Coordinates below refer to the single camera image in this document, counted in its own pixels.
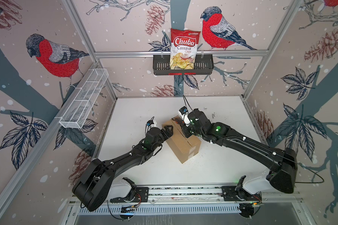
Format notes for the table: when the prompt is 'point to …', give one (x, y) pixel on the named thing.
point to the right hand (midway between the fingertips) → (179, 127)
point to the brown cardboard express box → (184, 148)
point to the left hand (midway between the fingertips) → (169, 129)
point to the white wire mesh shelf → (74, 116)
